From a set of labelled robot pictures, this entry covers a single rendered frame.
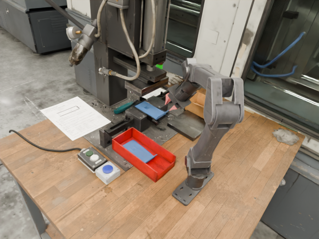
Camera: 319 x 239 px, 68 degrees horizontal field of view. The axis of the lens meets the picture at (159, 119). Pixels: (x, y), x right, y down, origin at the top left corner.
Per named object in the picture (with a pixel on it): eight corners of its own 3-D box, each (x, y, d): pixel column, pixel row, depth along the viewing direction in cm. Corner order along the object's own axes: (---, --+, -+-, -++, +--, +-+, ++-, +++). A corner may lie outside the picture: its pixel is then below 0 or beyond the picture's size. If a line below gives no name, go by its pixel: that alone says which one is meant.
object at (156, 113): (158, 121, 106) (159, 115, 104) (134, 106, 114) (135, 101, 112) (168, 114, 111) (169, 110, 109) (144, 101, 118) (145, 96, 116)
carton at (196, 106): (223, 132, 119) (227, 120, 115) (183, 111, 131) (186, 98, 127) (234, 122, 128) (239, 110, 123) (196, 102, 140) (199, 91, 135)
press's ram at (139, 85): (142, 104, 100) (146, 33, 82) (103, 81, 112) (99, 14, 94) (169, 90, 111) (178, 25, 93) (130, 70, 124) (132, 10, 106)
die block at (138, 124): (139, 133, 111) (140, 121, 107) (125, 124, 116) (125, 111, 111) (166, 116, 124) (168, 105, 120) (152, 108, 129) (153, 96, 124)
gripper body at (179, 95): (175, 86, 101) (184, 75, 96) (189, 105, 100) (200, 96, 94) (165, 90, 97) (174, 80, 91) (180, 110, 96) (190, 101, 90)
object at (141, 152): (144, 167, 94) (145, 162, 93) (120, 147, 102) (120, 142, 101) (156, 159, 99) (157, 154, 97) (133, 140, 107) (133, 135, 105)
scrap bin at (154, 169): (155, 183, 90) (156, 172, 86) (111, 149, 101) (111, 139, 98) (174, 166, 97) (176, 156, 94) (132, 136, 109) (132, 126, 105)
